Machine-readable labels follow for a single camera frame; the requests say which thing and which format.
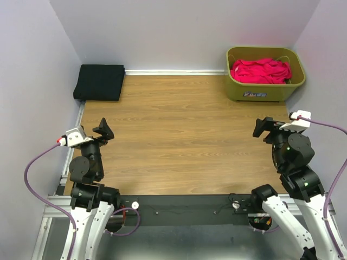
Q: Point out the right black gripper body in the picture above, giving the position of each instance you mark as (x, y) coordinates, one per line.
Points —
(277, 136)

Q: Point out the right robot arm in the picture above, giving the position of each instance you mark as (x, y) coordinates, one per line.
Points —
(291, 154)

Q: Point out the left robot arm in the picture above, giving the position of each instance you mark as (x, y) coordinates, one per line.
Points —
(91, 202)

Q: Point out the olive green plastic bin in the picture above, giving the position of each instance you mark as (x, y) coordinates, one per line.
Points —
(263, 92)

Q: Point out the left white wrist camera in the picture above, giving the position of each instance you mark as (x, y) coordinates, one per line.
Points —
(74, 137)

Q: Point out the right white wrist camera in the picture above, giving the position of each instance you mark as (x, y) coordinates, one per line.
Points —
(297, 124)

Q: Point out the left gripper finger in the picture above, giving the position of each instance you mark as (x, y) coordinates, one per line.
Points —
(103, 126)
(105, 134)

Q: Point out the pink t shirt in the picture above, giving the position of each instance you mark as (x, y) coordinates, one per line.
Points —
(266, 71)

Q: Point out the aluminium frame rail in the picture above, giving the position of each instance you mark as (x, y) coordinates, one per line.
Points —
(66, 212)

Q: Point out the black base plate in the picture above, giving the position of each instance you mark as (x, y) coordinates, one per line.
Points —
(186, 210)

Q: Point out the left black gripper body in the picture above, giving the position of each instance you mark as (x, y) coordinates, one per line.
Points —
(101, 141)

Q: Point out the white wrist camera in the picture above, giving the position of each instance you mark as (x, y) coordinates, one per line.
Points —
(297, 124)
(74, 137)

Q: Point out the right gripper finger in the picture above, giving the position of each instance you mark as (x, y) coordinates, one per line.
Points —
(258, 130)
(264, 124)

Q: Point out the folded black t shirt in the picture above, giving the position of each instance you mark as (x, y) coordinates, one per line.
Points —
(99, 82)

